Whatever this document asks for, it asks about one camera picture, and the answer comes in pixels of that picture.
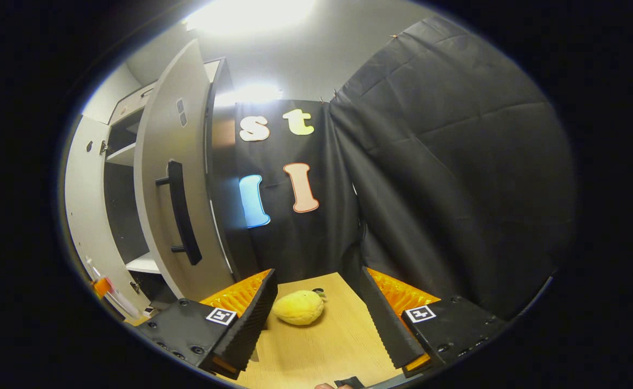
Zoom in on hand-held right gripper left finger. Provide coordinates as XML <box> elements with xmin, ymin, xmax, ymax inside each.
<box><xmin>136</xmin><ymin>269</ymin><xmax>278</xmax><ymax>380</ymax></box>

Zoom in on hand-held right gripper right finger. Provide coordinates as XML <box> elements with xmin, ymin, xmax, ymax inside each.
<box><xmin>361</xmin><ymin>266</ymin><xmax>509</xmax><ymax>379</ymax></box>

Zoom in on grey cabinet door checkered sticker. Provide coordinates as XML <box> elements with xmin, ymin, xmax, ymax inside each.
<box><xmin>64</xmin><ymin>115</ymin><xmax>140</xmax><ymax>315</ymax></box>

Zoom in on grey cabinet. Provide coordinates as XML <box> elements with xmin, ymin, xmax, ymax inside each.
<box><xmin>103</xmin><ymin>58</ymin><xmax>259</xmax><ymax>308</ymax></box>

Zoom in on grey cabinet door diamond stickers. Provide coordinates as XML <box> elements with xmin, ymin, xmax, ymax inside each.
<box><xmin>134</xmin><ymin>39</ymin><xmax>236</xmax><ymax>300</ymax></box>

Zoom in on grey cabinet shelf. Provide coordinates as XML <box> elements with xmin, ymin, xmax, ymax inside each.
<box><xmin>106</xmin><ymin>143</ymin><xmax>136</xmax><ymax>167</ymax></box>
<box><xmin>126</xmin><ymin>253</ymin><xmax>161</xmax><ymax>274</ymax></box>

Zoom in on yellow plush lemon toy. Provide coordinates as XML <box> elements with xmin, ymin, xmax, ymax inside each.
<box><xmin>272</xmin><ymin>289</ymin><xmax>326</xmax><ymax>326</ymax></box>

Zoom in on black backdrop cloth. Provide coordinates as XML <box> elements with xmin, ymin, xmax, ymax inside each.
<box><xmin>328</xmin><ymin>15</ymin><xmax>576</xmax><ymax>319</ymax></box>
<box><xmin>234</xmin><ymin>99</ymin><xmax>361</xmax><ymax>284</ymax></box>

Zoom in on grey top drawer front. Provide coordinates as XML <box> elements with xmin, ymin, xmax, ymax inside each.
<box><xmin>109</xmin><ymin>81</ymin><xmax>158</xmax><ymax>126</ymax></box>

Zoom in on black door handle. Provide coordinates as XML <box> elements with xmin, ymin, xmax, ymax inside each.
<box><xmin>156</xmin><ymin>160</ymin><xmax>203</xmax><ymax>266</ymax></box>

